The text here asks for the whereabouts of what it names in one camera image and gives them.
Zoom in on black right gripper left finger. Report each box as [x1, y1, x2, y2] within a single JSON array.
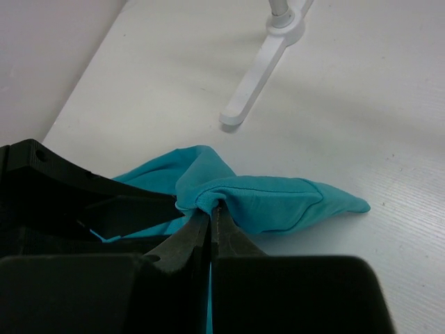
[[146, 212, 211, 333]]

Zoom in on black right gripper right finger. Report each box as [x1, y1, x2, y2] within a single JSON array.
[[210, 205, 266, 333]]

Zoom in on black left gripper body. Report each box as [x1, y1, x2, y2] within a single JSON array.
[[1, 139, 182, 256]]

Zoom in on teal t shirt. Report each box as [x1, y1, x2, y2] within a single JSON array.
[[90, 145, 371, 334]]

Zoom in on white clothes rack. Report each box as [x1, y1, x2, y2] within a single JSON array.
[[219, 0, 314, 127]]

